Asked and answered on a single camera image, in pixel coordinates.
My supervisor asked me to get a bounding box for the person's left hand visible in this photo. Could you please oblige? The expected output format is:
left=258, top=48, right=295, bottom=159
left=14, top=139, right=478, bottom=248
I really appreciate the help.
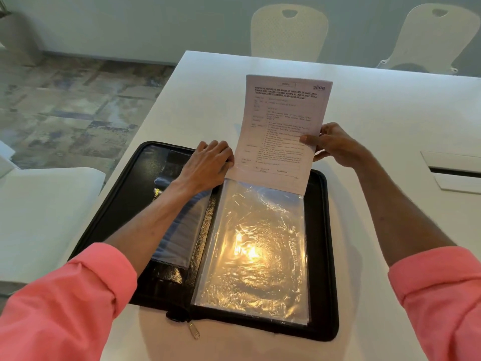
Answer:
left=179, top=140, right=234, bottom=193

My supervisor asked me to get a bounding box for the person's right hand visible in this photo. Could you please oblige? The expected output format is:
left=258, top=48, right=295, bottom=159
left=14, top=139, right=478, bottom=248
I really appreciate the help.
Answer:
left=299, top=122, right=371, bottom=170

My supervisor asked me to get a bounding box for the printed white paper document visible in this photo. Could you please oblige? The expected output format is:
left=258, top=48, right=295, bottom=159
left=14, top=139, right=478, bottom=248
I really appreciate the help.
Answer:
left=225, top=74, right=333, bottom=196

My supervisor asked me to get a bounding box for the large clear plastic sleeve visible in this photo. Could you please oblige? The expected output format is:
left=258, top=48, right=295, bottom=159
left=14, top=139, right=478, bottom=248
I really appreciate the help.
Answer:
left=190, top=179, right=311, bottom=327

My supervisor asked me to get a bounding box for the person's left forearm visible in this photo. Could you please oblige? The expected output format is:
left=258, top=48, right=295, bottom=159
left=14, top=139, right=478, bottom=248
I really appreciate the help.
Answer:
left=104, top=179, right=212, bottom=277

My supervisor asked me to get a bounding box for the person's right forearm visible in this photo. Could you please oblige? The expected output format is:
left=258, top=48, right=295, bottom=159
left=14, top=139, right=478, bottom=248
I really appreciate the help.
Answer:
left=353, top=148, right=457, bottom=268

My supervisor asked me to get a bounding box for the bluish clear plastic pocket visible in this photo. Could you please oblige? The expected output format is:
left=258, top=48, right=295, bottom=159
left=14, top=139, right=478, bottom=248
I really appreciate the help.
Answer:
left=150, top=148, right=213, bottom=269

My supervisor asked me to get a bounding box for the white perforated plastic chair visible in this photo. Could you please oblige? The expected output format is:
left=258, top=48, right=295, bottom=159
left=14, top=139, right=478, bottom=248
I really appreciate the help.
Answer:
left=250, top=4, right=330, bottom=63
left=376, top=3, right=481, bottom=76

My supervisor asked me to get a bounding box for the black zip portfolio folder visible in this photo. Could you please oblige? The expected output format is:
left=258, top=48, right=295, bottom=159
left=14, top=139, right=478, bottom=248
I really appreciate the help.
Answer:
left=69, top=141, right=340, bottom=342

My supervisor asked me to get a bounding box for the white chair seat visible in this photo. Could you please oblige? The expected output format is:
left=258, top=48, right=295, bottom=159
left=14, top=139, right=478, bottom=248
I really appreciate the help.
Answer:
left=0, top=167, right=107, bottom=287
left=0, top=140, right=20, bottom=179

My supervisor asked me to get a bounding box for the pink right shirt sleeve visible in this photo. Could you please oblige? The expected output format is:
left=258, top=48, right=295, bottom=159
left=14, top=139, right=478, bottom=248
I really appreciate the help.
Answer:
left=388, top=246, right=481, bottom=361

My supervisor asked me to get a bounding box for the pink shirt sleeve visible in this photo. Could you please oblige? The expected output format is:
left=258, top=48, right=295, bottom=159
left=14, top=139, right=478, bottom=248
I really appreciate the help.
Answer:
left=0, top=242, right=138, bottom=361
left=388, top=246, right=481, bottom=361

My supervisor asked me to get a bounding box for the pink left shirt sleeve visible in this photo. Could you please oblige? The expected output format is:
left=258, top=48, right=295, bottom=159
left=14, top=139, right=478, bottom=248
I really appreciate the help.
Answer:
left=0, top=242, right=138, bottom=361

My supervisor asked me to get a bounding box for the white planter pot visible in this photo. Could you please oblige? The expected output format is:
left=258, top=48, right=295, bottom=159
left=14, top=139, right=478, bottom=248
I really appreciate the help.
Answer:
left=0, top=10, right=41, bottom=67

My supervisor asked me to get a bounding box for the white table cable hatch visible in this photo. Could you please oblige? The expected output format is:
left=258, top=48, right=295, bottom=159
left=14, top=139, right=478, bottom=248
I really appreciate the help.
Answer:
left=420, top=150, right=481, bottom=195

